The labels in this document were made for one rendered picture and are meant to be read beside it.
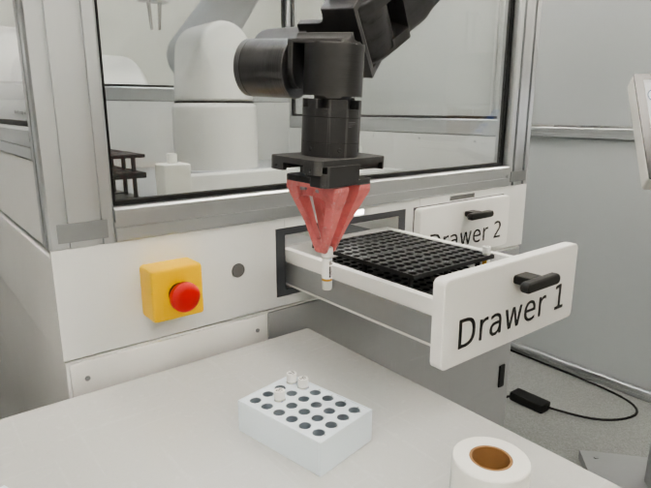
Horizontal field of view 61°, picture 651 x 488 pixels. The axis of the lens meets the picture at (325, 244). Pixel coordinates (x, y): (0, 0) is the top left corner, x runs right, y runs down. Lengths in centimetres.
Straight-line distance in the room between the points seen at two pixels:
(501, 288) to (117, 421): 48
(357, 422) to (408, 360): 57
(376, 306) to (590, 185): 183
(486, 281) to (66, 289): 52
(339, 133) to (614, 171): 198
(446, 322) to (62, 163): 49
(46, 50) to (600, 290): 221
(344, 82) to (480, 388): 102
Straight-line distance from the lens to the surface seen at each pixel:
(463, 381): 135
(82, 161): 74
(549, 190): 256
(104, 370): 81
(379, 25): 58
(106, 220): 75
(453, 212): 113
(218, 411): 70
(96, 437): 69
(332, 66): 52
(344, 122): 52
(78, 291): 76
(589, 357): 263
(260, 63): 56
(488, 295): 70
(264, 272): 87
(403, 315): 70
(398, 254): 84
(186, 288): 73
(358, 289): 76
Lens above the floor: 111
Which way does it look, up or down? 14 degrees down
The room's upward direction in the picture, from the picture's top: straight up
